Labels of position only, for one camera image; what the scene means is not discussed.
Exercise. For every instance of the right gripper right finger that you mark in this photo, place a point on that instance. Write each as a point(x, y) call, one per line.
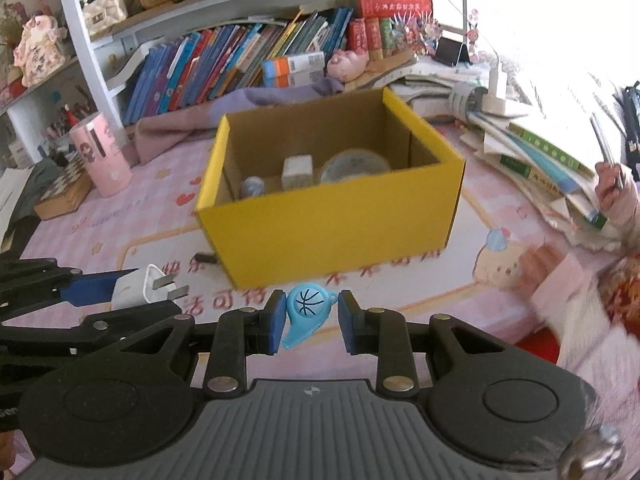
point(384, 334)

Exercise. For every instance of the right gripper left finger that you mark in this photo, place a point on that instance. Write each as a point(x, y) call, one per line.
point(237, 335)

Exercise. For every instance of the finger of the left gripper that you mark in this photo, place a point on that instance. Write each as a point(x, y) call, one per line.
point(99, 330)
point(85, 290)

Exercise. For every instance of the white wall charger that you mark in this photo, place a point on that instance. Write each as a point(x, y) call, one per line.
point(147, 285)

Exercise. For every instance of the blue whistle toy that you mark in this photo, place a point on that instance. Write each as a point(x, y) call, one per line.
point(308, 306)

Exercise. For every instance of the yellow tape roll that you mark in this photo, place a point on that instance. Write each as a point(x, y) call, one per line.
point(353, 163)

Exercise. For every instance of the white lotion tube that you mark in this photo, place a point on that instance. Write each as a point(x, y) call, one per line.
point(252, 187)

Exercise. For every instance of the child's hand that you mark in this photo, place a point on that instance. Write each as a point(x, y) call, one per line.
point(535, 265)

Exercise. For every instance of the black pen on table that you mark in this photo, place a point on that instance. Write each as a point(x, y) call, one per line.
point(205, 257)

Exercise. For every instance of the wooden chess board box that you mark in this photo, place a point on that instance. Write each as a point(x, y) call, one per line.
point(67, 192)

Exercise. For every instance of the white paper sheets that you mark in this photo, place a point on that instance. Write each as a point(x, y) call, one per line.
point(12, 184)

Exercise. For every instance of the pink cylindrical pen holder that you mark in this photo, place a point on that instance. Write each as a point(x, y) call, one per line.
point(106, 165)

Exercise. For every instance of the yellow cardboard box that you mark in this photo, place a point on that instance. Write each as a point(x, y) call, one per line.
point(288, 236)

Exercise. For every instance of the white charger block in box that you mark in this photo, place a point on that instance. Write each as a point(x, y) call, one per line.
point(297, 172)

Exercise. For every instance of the purple pink cloth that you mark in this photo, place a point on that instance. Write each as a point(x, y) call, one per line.
point(155, 135)

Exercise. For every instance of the row of colourful books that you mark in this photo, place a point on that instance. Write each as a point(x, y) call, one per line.
point(209, 63)

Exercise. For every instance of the white wooden bookshelf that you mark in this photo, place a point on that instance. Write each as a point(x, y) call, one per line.
point(98, 56)

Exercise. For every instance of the pink doll figurine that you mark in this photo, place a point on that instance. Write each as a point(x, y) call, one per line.
point(39, 52)

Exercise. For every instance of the stack of papers and books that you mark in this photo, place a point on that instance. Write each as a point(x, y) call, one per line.
point(556, 182)

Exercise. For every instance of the orange white boxed book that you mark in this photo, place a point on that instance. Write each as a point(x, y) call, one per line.
point(293, 70)

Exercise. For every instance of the pink pig plush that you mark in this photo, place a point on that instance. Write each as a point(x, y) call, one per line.
point(346, 66)

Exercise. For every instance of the cream quilted pearl handbag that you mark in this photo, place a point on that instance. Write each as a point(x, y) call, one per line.
point(100, 15)

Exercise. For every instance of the black phone stand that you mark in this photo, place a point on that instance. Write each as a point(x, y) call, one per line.
point(451, 52)

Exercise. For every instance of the red thick dictionary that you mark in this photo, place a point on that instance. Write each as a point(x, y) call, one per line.
point(390, 8)

